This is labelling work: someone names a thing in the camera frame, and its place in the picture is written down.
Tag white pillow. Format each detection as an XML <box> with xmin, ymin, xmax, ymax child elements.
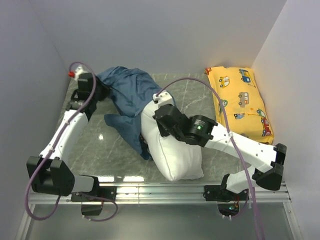
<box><xmin>140</xmin><ymin>101</ymin><xmax>204</xmax><ymax>182</ymax></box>

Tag blue cartoon mouse pillowcase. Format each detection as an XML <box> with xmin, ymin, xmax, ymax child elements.
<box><xmin>97</xmin><ymin>66</ymin><xmax>162</xmax><ymax>160</ymax></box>

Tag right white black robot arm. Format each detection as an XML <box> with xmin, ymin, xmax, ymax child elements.
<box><xmin>153</xmin><ymin>104</ymin><xmax>287</xmax><ymax>203</ymax></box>

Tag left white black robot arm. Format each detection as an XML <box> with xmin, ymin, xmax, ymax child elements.
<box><xmin>26</xmin><ymin>71</ymin><xmax>110</xmax><ymax>201</ymax></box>

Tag yellow car print pillow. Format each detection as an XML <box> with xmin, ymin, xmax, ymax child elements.
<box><xmin>204</xmin><ymin>66</ymin><xmax>274</xmax><ymax>145</ymax></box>

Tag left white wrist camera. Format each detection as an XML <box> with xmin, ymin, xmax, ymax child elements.
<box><xmin>68</xmin><ymin>64</ymin><xmax>87</xmax><ymax>81</ymax></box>

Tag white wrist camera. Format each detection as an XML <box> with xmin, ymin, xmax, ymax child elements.
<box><xmin>68</xmin><ymin>64</ymin><xmax>87</xmax><ymax>81</ymax></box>
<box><xmin>152</xmin><ymin>91</ymin><xmax>174</xmax><ymax>107</ymax></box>

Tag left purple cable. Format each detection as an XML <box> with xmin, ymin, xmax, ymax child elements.
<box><xmin>24</xmin><ymin>61</ymin><xmax>119</xmax><ymax>223</ymax></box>

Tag purple cable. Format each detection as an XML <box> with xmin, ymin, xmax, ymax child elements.
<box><xmin>155</xmin><ymin>77</ymin><xmax>266</xmax><ymax>240</ymax></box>
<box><xmin>24</xmin><ymin>61</ymin><xmax>119</xmax><ymax>223</ymax></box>

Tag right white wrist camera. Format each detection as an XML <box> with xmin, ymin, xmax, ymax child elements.
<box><xmin>152</xmin><ymin>91</ymin><xmax>174</xmax><ymax>107</ymax></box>

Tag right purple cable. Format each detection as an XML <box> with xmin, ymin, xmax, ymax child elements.
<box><xmin>155</xmin><ymin>77</ymin><xmax>266</xmax><ymax>240</ymax></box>

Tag aluminium mounting rail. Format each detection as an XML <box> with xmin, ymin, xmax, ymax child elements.
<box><xmin>29</xmin><ymin>182</ymin><xmax>291</xmax><ymax>205</ymax></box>

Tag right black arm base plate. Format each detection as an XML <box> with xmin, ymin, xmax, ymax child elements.
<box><xmin>203</xmin><ymin>185</ymin><xmax>249</xmax><ymax>220</ymax></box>

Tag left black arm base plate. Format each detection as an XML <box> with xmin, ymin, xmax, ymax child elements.
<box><xmin>70</xmin><ymin>186</ymin><xmax>119</xmax><ymax>222</ymax></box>

